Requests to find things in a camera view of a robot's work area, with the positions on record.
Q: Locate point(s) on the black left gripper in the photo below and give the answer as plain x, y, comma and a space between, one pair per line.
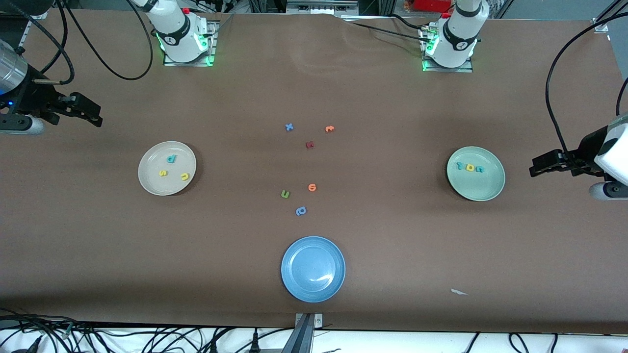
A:
587, 150

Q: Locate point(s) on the brown table cover sheet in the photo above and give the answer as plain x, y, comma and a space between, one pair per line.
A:
314, 88

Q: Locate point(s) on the blue foam letter a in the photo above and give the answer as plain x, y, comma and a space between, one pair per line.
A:
300, 211

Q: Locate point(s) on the white paper scrap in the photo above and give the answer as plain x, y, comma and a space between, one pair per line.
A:
458, 292

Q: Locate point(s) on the blue round plate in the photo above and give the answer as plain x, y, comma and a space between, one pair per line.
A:
313, 269

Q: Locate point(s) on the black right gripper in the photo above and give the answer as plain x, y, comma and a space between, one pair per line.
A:
30, 96

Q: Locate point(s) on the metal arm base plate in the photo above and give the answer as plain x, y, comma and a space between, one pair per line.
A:
212, 46
446, 70

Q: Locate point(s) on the aluminium profile bracket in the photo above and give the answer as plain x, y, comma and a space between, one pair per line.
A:
308, 321

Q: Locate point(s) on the grey metal equipment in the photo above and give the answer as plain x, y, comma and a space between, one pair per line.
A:
321, 6

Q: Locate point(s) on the beige round plate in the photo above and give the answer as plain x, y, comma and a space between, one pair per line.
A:
167, 186

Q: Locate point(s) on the green round plate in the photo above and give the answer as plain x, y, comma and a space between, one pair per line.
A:
476, 189

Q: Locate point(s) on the black power plug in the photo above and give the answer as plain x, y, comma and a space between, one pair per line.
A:
255, 345
214, 348

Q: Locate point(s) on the red box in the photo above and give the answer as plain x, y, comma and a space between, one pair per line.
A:
427, 5

